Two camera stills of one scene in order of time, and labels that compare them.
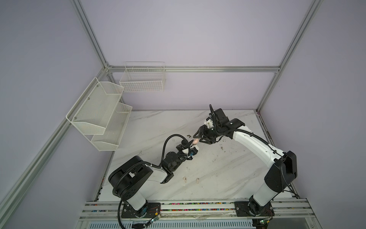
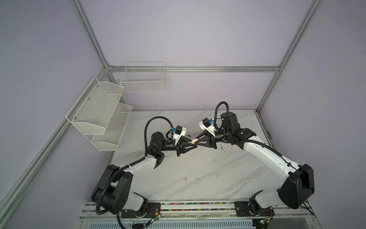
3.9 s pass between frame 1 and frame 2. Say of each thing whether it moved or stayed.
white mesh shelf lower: stayed
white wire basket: stayed
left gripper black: moved
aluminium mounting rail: stayed
